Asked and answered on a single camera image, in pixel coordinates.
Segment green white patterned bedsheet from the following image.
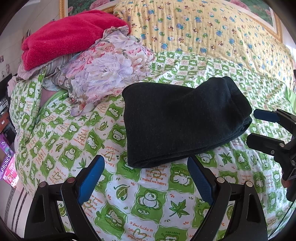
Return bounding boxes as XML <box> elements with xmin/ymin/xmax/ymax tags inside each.
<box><xmin>10</xmin><ymin>52</ymin><xmax>295</xmax><ymax>240</ymax></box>

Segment yellow animal print quilt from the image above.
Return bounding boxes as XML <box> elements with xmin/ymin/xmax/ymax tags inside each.
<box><xmin>114</xmin><ymin>1</ymin><xmax>295</xmax><ymax>88</ymax></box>

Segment landscape painting with gold frame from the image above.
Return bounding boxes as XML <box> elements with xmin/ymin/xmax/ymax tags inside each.
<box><xmin>59</xmin><ymin>0</ymin><xmax>282</xmax><ymax>42</ymax></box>

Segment floral pink fabric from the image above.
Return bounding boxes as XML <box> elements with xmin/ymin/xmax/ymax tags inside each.
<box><xmin>7</xmin><ymin>26</ymin><xmax>154</xmax><ymax>116</ymax></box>

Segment black pants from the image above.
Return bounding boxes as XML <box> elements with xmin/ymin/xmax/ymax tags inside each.
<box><xmin>122</xmin><ymin>76</ymin><xmax>252</xmax><ymax>168</ymax></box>

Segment light green blanket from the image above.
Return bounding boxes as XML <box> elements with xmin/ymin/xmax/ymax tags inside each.
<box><xmin>285</xmin><ymin>86</ymin><xmax>296</xmax><ymax>112</ymax></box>

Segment purple prunes box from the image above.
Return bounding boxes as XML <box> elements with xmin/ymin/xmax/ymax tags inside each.
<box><xmin>0</xmin><ymin>134</ymin><xmax>19</xmax><ymax>188</ymax></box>

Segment red fleece blanket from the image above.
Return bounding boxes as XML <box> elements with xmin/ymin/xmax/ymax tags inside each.
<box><xmin>21</xmin><ymin>10</ymin><xmax>127</xmax><ymax>71</ymax></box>

